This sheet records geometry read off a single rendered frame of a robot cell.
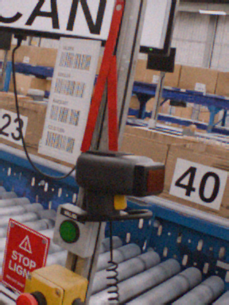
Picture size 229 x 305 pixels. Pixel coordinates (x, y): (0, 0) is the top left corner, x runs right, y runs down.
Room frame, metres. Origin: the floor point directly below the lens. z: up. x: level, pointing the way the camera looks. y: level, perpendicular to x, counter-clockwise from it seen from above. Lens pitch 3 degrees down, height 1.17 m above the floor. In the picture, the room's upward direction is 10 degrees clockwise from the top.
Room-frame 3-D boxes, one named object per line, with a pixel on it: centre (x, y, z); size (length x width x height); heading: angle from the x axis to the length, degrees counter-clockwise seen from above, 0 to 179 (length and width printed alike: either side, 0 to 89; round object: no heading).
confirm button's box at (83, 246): (0.64, -0.01, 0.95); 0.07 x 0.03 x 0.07; 53
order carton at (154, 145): (1.46, -0.18, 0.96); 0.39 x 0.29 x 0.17; 52
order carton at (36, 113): (1.70, 0.13, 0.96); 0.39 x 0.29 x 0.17; 52
